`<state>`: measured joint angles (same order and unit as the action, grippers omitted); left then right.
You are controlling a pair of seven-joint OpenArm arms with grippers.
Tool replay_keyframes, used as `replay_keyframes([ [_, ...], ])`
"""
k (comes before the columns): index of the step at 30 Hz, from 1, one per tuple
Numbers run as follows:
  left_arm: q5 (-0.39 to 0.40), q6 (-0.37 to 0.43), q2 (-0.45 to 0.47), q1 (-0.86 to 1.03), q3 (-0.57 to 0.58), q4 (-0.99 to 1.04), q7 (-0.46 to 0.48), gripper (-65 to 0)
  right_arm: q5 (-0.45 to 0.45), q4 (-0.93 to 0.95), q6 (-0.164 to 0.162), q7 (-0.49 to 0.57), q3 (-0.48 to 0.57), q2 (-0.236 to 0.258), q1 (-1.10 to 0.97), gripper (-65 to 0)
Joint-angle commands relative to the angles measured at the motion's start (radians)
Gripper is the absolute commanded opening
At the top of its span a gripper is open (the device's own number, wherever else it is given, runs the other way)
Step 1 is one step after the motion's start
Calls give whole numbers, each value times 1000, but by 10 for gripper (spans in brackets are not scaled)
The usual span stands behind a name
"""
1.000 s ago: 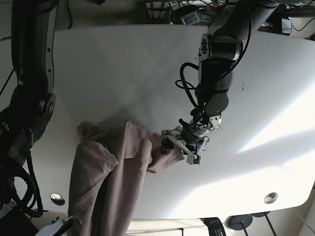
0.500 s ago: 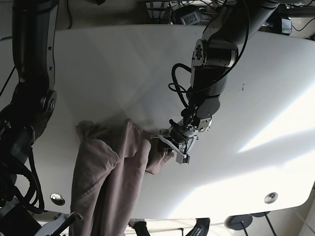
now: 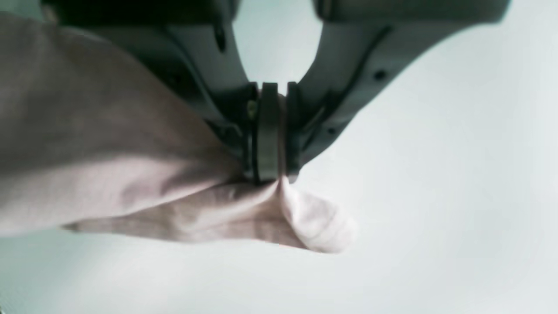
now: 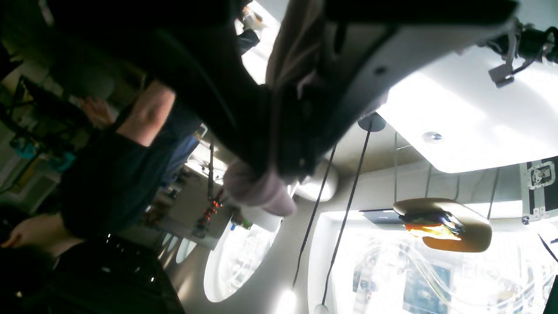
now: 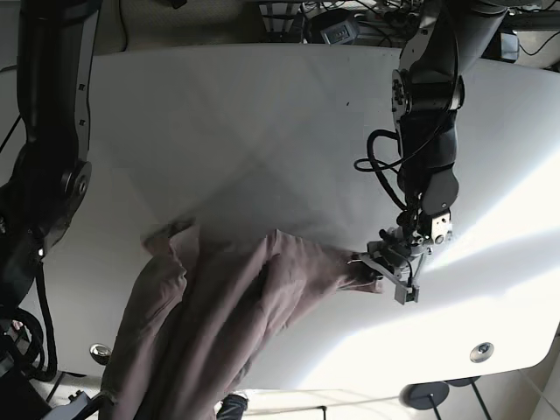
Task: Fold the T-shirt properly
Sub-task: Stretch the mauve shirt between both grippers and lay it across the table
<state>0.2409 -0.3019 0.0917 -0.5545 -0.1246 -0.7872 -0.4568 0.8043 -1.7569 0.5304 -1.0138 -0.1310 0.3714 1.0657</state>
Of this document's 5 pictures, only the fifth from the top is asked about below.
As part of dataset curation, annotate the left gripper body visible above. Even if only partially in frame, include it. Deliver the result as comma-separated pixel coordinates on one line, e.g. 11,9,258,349
367,227,433,289

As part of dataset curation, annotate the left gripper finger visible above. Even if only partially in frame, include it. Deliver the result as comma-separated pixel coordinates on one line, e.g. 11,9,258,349
394,283,420,305
347,253,371,266

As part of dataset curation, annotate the mauve pink T-shirt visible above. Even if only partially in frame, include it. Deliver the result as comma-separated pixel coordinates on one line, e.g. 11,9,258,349
99,220,381,419

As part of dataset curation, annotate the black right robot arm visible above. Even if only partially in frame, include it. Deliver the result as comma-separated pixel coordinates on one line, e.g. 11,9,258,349
1,1,101,419

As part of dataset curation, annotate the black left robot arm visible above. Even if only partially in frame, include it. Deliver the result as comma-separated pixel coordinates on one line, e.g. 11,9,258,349
354,1,512,305

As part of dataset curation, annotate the left black floor stand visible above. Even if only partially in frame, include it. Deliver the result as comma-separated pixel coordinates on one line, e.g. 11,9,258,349
399,381,450,420

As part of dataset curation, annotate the black floor stand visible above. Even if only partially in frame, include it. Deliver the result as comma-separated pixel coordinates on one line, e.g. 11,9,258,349
399,381,450,420
446,376,492,420

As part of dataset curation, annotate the right black floor stand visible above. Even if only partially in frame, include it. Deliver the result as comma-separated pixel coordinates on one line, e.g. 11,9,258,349
446,376,492,420

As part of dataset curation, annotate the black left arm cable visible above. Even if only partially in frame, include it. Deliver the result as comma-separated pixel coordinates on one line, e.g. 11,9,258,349
353,12,460,215

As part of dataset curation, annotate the table cable grommet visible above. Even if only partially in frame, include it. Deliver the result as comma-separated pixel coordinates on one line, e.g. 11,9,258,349
89,343,112,366
469,341,494,364

